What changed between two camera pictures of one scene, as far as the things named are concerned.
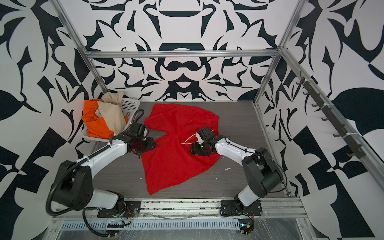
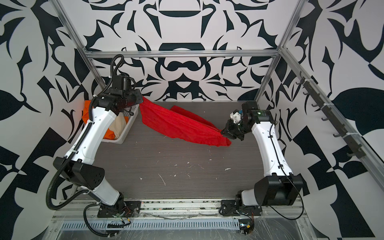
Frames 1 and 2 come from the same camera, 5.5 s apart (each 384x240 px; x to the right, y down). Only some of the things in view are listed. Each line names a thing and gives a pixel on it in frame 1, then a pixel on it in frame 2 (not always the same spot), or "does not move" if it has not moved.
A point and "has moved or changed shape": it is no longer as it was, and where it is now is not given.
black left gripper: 151,145 -> 138,98
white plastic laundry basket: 130,107 does not move
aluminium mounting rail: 185,209 does not move
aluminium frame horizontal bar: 183,53 does not move
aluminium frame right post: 297,10 does not move
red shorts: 167,160 has moved or changed shape
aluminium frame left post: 83,50 does not move
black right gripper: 195,149 -> 229,131
